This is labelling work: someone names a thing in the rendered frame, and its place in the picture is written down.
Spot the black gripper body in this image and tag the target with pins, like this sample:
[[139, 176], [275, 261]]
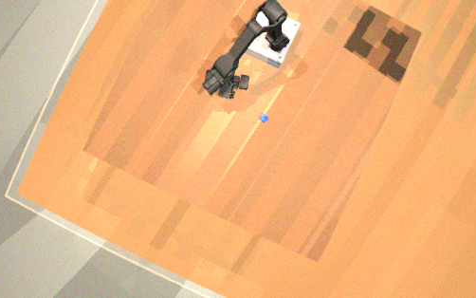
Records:
[[243, 81]]

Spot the blue block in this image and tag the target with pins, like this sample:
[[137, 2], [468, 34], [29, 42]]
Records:
[[264, 117]]

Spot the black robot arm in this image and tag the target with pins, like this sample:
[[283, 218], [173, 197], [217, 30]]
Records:
[[225, 66]]

